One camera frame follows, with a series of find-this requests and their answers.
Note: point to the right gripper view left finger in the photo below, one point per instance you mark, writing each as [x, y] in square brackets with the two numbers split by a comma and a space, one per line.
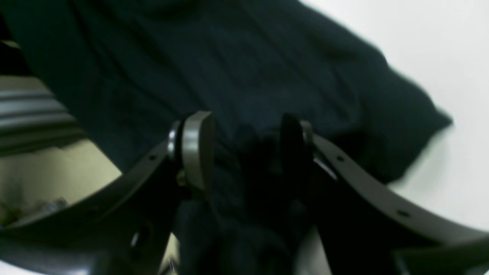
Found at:
[124, 228]

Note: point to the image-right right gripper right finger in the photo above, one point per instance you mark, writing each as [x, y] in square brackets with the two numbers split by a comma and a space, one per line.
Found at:
[364, 227]

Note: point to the black T-shirt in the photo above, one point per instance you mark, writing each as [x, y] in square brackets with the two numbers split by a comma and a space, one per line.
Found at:
[127, 69]

